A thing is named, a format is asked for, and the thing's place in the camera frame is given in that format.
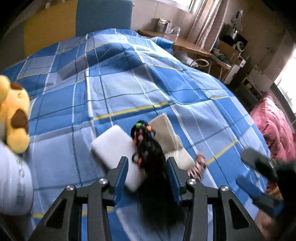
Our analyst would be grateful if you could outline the white metal formula can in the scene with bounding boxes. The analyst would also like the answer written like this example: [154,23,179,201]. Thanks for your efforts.
[1,142,33,216]

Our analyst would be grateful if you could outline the yellow blue bed headboard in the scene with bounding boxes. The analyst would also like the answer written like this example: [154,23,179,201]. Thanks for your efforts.
[1,1,133,70]

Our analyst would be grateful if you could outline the pink blanket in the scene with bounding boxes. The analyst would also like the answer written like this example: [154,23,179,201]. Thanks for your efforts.
[250,92,295,162]

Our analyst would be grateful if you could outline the white foam sponge block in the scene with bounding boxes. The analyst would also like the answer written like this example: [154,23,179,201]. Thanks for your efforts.
[91,125,146,192]

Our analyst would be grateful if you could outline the beige mesh cloth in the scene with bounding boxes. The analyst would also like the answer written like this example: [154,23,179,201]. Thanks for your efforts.
[149,113,195,171]

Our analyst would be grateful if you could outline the clear containers on desk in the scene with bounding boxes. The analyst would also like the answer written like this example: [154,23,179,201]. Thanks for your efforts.
[156,18,181,37]

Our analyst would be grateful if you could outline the person's hand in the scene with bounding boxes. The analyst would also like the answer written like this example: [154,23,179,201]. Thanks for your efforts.
[255,181,282,240]

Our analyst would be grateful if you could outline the blue plaid bed quilt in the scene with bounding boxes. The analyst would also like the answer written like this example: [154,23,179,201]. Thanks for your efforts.
[2,29,269,222]

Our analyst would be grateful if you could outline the beige window curtain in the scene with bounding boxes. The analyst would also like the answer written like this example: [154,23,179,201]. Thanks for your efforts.
[187,0,230,52]

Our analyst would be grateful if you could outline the white shelf unit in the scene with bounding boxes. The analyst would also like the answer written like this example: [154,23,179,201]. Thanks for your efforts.
[238,65,273,111]

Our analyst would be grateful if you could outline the yellow giraffe plush toy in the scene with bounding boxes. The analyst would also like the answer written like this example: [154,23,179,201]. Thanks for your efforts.
[0,75,30,154]

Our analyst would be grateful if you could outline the wooden desk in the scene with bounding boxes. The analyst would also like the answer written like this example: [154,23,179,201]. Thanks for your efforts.
[136,29,232,70]

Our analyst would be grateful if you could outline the wooden chair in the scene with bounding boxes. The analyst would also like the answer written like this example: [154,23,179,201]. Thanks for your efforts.
[208,40,246,84]

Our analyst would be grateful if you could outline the pink satin scrunchie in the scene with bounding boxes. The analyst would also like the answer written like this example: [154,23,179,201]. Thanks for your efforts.
[187,153,207,181]

